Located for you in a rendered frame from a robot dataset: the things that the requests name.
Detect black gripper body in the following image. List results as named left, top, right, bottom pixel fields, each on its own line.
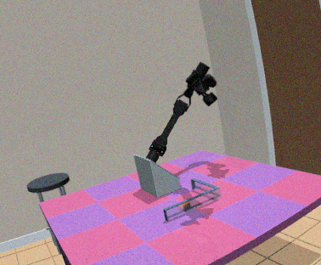
left=186, top=72, right=217, bottom=106

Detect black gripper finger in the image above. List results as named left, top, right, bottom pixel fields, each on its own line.
left=202, top=92, right=215, bottom=103
left=191, top=78, right=205, bottom=93

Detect clear low corner walls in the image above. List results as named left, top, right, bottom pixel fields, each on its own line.
left=166, top=181, right=222, bottom=222

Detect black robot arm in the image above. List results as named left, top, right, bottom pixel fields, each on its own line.
left=146, top=62, right=217, bottom=163

